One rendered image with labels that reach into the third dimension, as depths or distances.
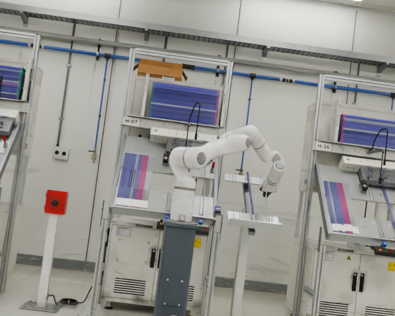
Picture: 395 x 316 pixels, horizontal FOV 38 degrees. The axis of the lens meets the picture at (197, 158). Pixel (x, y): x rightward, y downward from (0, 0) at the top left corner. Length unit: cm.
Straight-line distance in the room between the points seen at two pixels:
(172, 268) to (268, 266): 283
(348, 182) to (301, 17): 231
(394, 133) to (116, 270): 229
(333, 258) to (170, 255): 155
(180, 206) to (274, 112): 294
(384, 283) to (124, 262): 186
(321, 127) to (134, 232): 167
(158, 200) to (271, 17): 286
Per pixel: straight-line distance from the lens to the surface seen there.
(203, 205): 390
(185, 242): 315
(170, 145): 418
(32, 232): 590
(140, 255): 414
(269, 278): 593
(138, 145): 423
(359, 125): 454
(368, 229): 413
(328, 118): 467
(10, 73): 447
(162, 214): 380
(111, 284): 417
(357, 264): 438
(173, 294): 318
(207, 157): 321
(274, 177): 379
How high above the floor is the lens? 86
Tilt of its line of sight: 4 degrees up
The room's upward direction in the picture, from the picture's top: 7 degrees clockwise
